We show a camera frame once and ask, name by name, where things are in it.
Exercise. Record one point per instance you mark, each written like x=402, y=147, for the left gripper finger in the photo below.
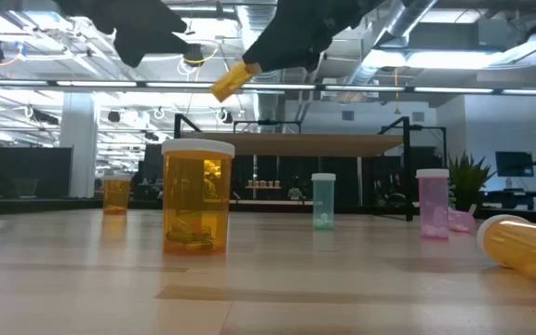
x=170, y=39

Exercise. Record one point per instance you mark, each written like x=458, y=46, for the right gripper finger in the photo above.
x=291, y=42

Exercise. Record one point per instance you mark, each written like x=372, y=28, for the small orange pill bottle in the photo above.
x=231, y=83
x=528, y=251

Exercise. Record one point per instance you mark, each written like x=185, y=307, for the green pill bottle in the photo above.
x=323, y=200

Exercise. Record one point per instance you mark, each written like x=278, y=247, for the pink pill bottle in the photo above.
x=461, y=222
x=432, y=205

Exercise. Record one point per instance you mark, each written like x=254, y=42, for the wooden shelf black metal legs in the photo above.
x=296, y=145

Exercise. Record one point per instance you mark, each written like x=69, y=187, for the long linear ceiling light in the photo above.
x=96, y=84

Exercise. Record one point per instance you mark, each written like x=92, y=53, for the black office partition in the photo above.
x=30, y=172

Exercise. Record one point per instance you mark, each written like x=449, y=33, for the green artificial potted plant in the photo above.
x=470, y=181

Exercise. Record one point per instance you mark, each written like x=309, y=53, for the dark desk monitor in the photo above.
x=513, y=164

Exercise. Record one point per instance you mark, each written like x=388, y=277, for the dark office desk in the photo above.
x=519, y=197

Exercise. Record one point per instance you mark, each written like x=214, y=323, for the black metal table frame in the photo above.
x=365, y=210

